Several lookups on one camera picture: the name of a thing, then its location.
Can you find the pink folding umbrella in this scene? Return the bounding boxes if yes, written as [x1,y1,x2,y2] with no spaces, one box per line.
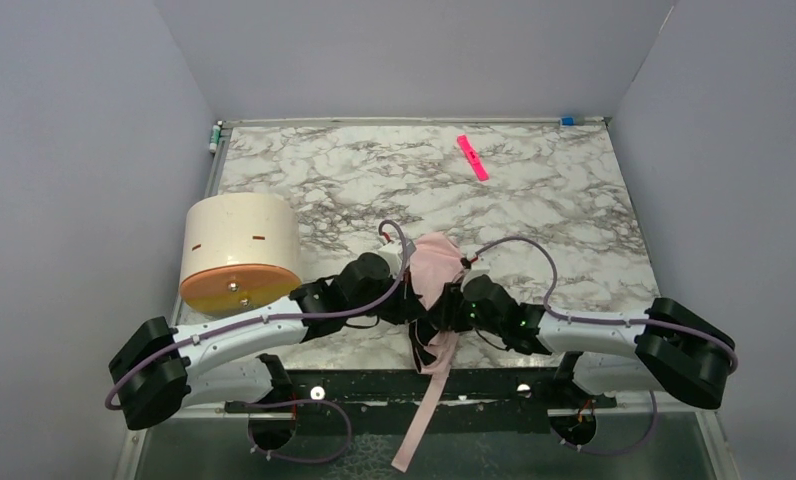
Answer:
[391,232,464,473]

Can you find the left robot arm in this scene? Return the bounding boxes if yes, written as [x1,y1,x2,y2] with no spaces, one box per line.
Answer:
[105,253,424,431]

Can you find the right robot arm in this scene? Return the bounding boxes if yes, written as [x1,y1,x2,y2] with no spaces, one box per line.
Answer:
[426,275,738,410]

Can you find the cream cylindrical umbrella bin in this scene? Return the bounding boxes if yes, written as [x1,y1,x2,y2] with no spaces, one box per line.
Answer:
[179,192,302,317]

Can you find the pink highlighter marker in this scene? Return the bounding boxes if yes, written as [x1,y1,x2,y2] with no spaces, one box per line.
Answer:
[456,135,489,182]

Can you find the green white marker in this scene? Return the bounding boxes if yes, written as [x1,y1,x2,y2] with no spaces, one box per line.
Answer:
[208,124,222,154]

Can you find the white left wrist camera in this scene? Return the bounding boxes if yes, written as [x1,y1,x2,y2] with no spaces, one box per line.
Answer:
[375,240,416,277]

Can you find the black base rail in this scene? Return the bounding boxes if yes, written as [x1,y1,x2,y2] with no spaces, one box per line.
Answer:
[225,366,618,439]

